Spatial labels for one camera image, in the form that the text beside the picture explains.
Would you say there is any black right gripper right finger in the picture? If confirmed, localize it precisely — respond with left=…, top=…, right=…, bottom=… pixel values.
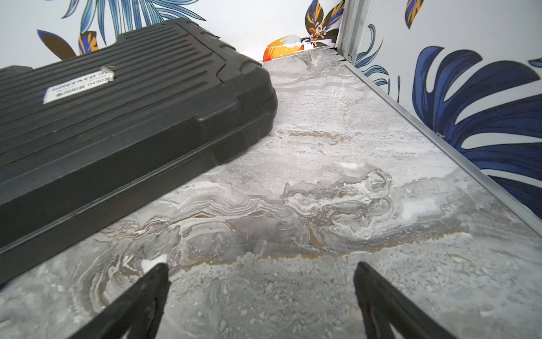
left=354, top=261, right=454, bottom=338

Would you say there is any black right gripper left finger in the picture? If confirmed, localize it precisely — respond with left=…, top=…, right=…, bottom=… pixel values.
left=71, top=263, right=171, bottom=338

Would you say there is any black plastic tool case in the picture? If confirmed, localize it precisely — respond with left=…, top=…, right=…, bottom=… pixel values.
left=1, top=19, right=277, bottom=283

